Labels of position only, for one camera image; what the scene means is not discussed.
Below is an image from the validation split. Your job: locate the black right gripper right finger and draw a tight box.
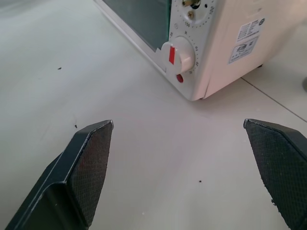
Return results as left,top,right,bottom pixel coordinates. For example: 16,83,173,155
243,118,307,230

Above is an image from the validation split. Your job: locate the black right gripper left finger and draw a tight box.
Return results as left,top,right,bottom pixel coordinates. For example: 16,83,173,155
5,119,114,230

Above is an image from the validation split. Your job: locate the white toaster oven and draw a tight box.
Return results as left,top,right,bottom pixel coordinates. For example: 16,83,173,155
94,0,307,101

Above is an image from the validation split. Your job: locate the glass oven door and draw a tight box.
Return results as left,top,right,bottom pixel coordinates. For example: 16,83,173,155
94,0,174,73

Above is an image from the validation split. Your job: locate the grey specification sticker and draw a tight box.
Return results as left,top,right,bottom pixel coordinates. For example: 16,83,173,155
227,17,264,65

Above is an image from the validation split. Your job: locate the white timer knob red stripe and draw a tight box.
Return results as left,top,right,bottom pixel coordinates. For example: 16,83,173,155
160,36,195,72

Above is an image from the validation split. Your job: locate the brass knob shaft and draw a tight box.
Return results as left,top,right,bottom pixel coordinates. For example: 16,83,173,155
181,0,202,10

